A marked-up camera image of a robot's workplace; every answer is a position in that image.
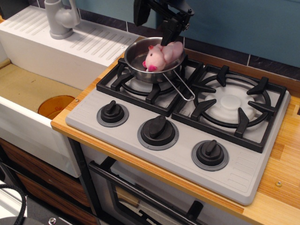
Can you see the black left stove knob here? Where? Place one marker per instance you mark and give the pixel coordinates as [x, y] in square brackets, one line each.
[112, 115]

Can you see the black right burner grate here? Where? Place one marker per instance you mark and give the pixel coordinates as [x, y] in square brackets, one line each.
[237, 108]

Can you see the grey toy faucet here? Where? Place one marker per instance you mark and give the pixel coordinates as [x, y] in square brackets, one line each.
[61, 20]

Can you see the white toy sink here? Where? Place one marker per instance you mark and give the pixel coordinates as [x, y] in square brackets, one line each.
[37, 67]

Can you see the stainless steel pan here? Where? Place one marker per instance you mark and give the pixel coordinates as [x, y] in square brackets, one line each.
[135, 55]

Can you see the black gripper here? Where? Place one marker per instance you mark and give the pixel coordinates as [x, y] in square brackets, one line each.
[176, 15]

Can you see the black right stove knob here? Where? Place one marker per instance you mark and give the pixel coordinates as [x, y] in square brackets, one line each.
[210, 155]

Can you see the black burner grate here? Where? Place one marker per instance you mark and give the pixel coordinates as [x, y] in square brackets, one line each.
[237, 108]
[160, 98]

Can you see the black middle stove knob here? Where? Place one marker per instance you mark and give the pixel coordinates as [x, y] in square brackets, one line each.
[158, 134]

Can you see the black left burner grate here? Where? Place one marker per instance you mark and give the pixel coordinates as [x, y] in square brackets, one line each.
[160, 98]

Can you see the orange plastic plate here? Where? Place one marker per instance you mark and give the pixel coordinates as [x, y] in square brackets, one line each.
[53, 106]

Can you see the grey toy stove top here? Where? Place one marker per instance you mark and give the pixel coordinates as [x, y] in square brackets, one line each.
[238, 181]

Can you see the oven door with black handle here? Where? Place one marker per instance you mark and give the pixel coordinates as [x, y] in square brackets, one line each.
[140, 200]

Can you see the wooden drawer cabinet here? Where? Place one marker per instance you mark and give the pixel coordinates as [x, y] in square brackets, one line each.
[44, 182]

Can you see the pink stuffed pig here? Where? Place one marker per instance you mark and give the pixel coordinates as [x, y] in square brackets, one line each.
[160, 56]

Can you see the black stove knob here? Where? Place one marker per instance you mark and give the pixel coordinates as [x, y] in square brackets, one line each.
[210, 155]
[112, 115]
[158, 134]

